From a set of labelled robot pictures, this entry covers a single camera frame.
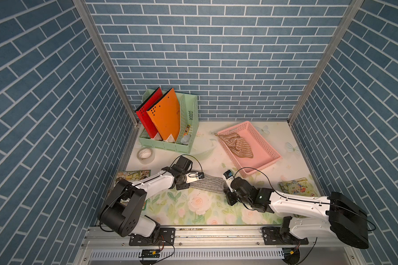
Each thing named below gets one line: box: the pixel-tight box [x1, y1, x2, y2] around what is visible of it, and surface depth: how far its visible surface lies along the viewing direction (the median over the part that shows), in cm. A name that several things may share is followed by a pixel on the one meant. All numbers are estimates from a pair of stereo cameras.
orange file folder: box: [145, 87, 181, 143], surface depth 98 cm
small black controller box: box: [138, 249, 161, 258], surface depth 73 cm
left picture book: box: [116, 169, 151, 183], surface depth 95 cm
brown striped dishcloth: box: [214, 132, 254, 159], surface depth 104 cm
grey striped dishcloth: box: [189, 173, 225, 193], surface depth 88 cm
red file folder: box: [134, 87, 164, 141], surface depth 90 cm
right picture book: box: [278, 177, 318, 197], surface depth 91 cm
